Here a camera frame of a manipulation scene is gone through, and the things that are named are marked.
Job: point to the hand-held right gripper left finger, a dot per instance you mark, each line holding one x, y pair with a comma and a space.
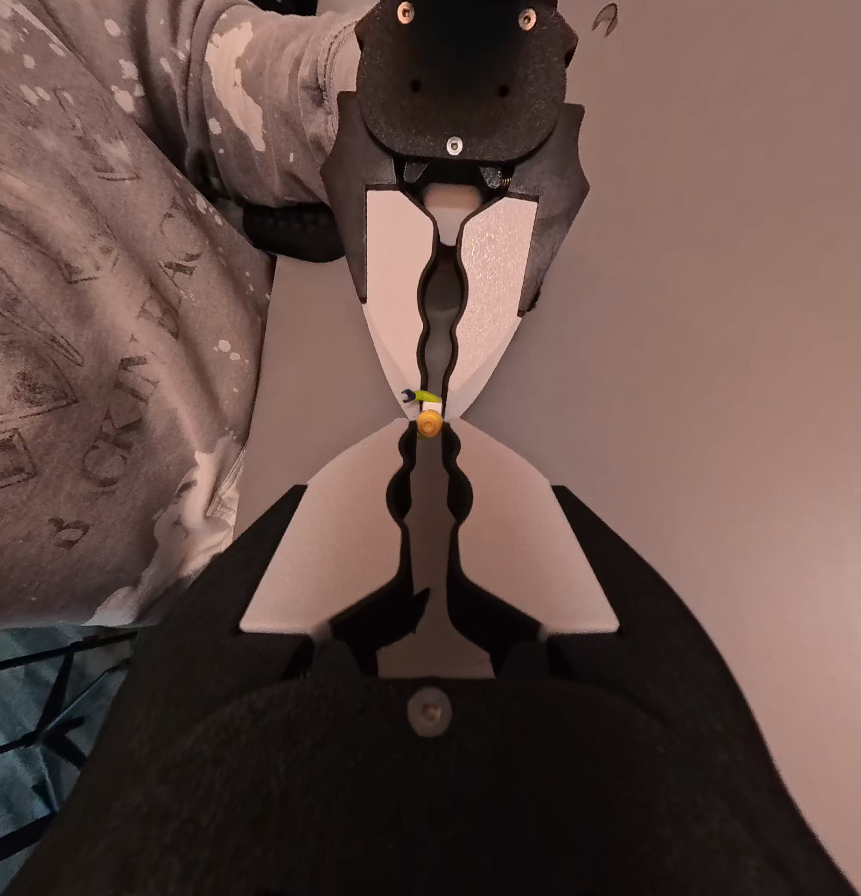
325, 560

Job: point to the brown curved lego piece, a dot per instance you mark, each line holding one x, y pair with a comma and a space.
605, 17

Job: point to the person's left forearm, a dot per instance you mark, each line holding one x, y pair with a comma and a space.
262, 84

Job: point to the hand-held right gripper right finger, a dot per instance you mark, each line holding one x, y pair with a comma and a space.
535, 560

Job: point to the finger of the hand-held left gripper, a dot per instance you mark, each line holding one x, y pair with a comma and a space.
493, 280
391, 280

